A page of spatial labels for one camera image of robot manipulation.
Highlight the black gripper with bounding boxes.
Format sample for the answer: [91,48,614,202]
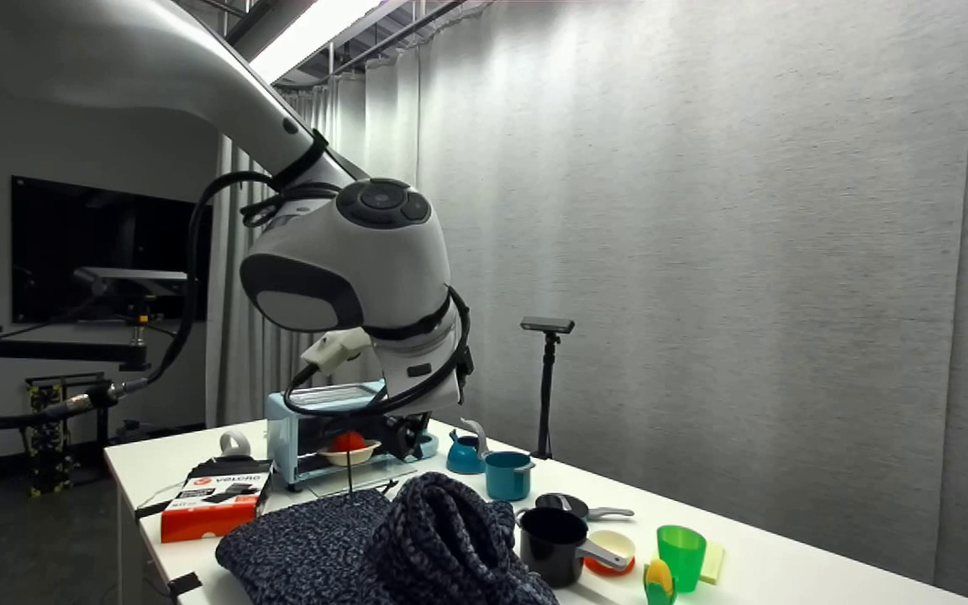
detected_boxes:
[373,407,437,464]

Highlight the dark blue knitted blanket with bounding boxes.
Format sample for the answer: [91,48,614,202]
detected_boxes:
[213,468,562,605]

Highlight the teal toy kettle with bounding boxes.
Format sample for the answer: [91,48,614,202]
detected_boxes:
[443,418,491,478]

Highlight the light blue toy oven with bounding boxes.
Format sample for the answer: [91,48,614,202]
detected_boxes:
[266,375,443,490]

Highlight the teal toy pot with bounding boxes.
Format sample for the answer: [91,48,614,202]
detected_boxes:
[482,446,539,505]

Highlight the white roll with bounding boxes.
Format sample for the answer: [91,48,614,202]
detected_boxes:
[214,427,255,462]

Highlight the black tool on box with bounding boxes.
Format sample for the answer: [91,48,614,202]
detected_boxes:
[182,450,275,488]

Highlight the black pot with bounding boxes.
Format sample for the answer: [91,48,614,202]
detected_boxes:
[516,505,594,590]

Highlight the orange and white plate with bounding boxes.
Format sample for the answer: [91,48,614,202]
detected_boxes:
[582,529,642,581]

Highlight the yellow toy corn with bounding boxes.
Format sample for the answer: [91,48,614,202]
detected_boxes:
[638,558,680,605]

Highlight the green plastic cup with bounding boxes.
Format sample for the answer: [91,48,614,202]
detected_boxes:
[653,520,713,594]

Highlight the pale yellow flat piece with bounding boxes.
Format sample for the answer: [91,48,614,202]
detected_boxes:
[700,539,731,587]

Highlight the metal equipment rack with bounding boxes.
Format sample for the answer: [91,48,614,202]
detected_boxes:
[19,369,119,501]

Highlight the grey curtain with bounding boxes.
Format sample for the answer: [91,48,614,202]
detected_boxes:
[204,0,968,599]

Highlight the ceiling light fixture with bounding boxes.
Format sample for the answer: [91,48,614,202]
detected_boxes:
[247,0,387,86]

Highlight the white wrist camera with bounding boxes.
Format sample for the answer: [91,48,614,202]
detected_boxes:
[299,327,378,389]

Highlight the black camera stand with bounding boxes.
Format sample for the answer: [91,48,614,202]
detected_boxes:
[536,329,566,462]

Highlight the black bar camera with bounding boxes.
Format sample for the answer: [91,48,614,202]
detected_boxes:
[519,311,579,339]

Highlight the dark wall monitor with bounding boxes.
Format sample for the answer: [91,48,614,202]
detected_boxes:
[8,174,213,329]

